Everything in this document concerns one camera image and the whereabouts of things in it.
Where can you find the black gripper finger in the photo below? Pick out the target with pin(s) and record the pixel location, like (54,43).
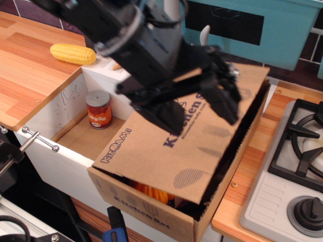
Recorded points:
(223,97)
(169,116)

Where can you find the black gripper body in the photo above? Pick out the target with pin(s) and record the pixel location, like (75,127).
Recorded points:
(163,66)

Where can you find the brown cardboard box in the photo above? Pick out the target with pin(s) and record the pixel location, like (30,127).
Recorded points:
(195,166)

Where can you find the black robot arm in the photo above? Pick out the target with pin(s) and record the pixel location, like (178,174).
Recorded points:
(110,24)

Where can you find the grey faucet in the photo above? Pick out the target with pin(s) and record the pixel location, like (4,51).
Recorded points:
(172,9)

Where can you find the toy soup can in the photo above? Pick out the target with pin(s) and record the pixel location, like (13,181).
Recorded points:
(99,109)

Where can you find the teal hanging bin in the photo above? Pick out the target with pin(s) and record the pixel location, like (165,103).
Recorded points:
(270,32)

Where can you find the orange toy pumpkin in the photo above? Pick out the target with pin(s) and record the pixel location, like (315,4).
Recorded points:
(157,194)

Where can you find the yellow toy corn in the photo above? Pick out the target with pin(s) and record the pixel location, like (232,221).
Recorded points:
(73,54)

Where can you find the toy gas stove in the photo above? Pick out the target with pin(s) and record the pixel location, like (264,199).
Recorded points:
(292,167)

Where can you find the blue black clamp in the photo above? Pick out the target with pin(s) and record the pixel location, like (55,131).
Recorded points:
(118,231)

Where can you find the black stove knob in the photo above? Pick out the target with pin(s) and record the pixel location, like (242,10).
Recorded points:
(305,214)

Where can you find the black clamp at left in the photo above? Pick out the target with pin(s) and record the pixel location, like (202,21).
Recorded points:
(14,161)

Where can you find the metal drawer handle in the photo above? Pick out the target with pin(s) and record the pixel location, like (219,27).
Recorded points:
(36,136)

